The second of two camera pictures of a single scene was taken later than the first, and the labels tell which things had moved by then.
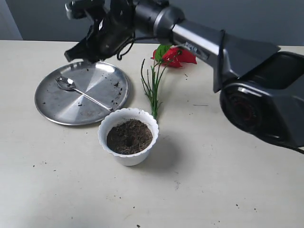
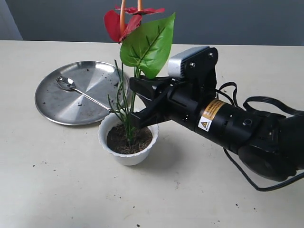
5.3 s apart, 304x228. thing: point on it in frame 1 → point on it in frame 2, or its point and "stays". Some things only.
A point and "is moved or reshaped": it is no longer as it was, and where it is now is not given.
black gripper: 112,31 → 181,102
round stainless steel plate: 105,81 stays
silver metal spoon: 68,84 stays
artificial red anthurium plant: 168,55 is moved or reshaped
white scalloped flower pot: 128,134 stays
